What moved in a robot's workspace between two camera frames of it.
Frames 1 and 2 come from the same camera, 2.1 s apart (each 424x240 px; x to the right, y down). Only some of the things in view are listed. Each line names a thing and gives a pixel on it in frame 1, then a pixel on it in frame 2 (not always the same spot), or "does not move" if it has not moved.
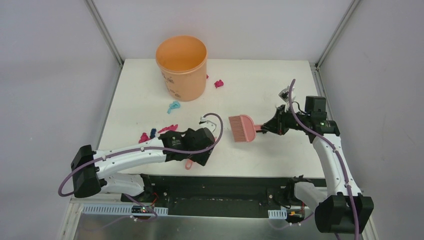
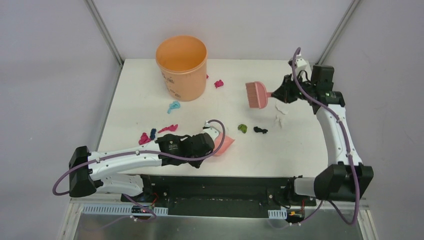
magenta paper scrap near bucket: [218, 83] does not move
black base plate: [190, 194] does not move
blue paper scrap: [152, 132] does not move
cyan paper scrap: [175, 104] does not move
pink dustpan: [188, 164] -> [227, 143]
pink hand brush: [244, 128] -> [257, 94]
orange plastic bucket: [182, 61] does not move
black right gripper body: [284, 121] -> [292, 91]
